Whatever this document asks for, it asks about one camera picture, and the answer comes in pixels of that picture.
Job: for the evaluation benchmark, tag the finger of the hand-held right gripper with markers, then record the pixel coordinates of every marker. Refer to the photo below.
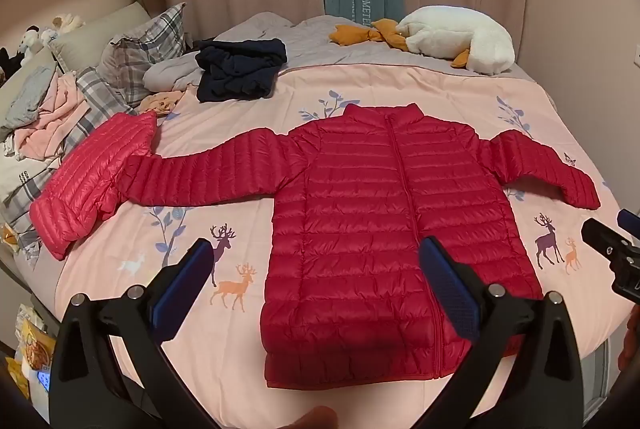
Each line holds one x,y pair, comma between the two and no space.
602,236
628,218

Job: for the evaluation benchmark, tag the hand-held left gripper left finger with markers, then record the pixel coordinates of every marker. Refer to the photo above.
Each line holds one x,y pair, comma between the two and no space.
184,284

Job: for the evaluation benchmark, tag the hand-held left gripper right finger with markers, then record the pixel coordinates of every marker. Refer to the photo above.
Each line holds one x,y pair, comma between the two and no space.
449,290

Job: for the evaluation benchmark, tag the red down jacket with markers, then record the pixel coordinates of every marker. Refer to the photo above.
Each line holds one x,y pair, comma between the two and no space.
375,234

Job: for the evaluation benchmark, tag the pink crumpled clothes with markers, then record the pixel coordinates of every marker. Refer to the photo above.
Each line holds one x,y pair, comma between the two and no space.
50,119

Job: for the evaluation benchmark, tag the person's right hand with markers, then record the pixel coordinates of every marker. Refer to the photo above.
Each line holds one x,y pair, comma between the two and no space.
630,344

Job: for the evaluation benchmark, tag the pink folded down jacket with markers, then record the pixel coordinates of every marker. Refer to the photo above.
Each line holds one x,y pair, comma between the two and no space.
85,179

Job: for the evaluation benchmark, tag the yellow snack bag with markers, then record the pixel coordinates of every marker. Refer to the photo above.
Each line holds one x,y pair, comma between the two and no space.
35,339

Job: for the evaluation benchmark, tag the small blue-lit device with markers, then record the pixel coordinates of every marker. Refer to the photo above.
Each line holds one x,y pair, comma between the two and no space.
43,380

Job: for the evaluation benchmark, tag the pink deer print duvet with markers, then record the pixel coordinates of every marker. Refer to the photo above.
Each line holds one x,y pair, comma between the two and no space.
225,109

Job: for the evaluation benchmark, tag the small tan plush toy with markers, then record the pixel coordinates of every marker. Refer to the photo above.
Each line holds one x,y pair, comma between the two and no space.
161,101

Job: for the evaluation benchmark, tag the pale pillow with black print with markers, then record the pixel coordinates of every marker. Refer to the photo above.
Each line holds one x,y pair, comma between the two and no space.
22,179

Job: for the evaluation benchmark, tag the grey plaid pillow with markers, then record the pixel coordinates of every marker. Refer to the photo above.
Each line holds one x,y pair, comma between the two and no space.
145,39
97,96

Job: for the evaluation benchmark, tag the grey garment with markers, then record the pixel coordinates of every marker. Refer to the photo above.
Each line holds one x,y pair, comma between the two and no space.
170,74

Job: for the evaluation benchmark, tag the navy blue garment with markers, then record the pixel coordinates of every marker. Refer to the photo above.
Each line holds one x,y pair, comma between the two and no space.
240,69

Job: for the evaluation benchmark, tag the grey crumpled cloth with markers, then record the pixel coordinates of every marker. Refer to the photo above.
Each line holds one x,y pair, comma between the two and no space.
27,96

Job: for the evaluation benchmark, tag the white goose plush toy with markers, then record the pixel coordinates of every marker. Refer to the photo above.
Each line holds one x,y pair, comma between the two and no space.
450,36

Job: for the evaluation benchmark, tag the beige pillow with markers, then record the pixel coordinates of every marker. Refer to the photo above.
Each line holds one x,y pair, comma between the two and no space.
100,26

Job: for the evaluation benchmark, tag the grey bed sheet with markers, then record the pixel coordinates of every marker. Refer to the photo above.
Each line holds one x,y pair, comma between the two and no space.
310,39

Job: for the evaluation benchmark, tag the white brown plush toy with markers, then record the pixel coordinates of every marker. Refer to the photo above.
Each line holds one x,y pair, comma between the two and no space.
67,22

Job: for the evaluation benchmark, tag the black white plush toy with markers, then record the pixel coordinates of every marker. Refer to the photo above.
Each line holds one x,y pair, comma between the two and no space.
29,40

